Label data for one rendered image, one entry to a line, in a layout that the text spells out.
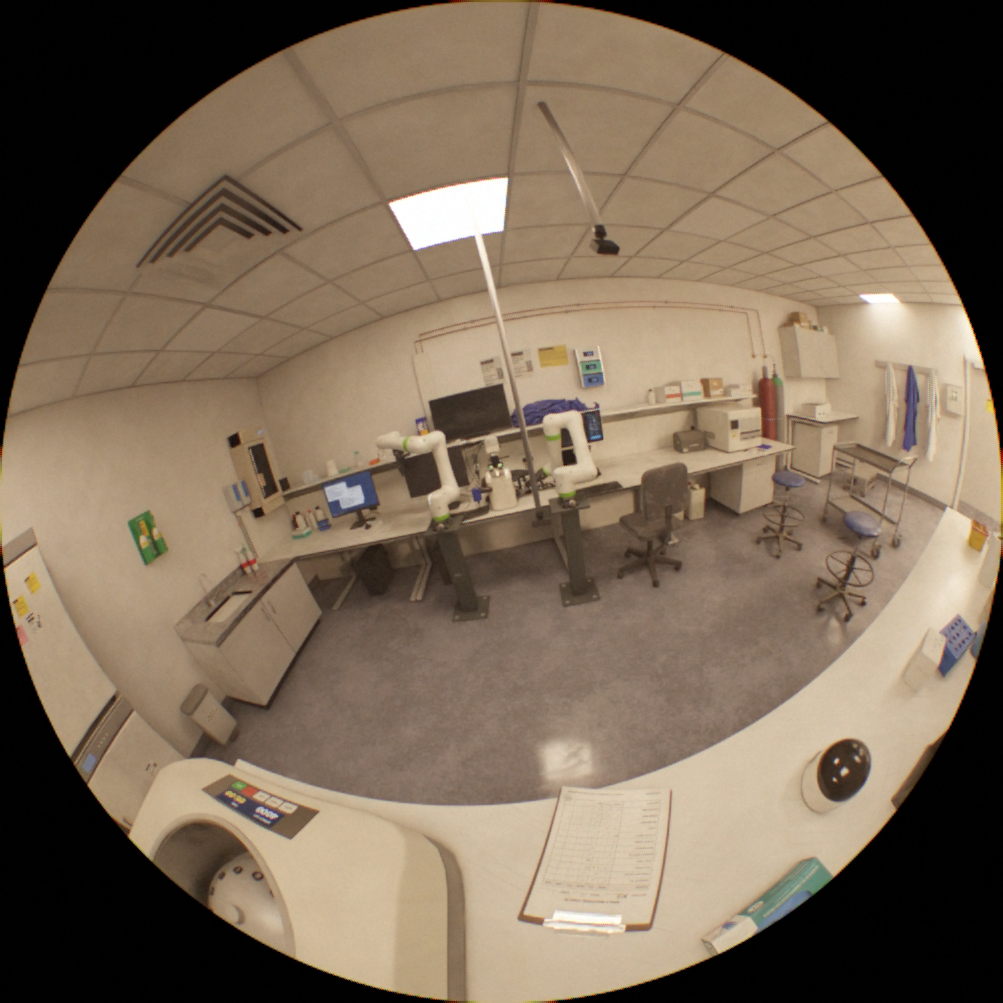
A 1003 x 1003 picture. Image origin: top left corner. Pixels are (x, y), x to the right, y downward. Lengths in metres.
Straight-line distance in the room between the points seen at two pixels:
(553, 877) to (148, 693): 2.65
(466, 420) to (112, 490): 3.13
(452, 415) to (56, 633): 3.28
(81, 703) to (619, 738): 2.65
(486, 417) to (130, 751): 3.56
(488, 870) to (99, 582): 2.60
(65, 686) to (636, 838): 2.10
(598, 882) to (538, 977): 0.24
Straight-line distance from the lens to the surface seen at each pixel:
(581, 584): 2.42
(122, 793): 2.18
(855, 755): 0.78
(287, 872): 0.55
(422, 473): 2.60
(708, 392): 3.77
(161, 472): 3.05
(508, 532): 3.29
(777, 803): 0.80
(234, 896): 0.74
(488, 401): 2.84
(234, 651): 2.51
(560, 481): 2.02
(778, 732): 0.85
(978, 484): 5.77
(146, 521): 2.89
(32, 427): 2.86
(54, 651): 1.98
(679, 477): 2.24
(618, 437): 3.26
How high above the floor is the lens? 1.60
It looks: 20 degrees down
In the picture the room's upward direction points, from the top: 13 degrees counter-clockwise
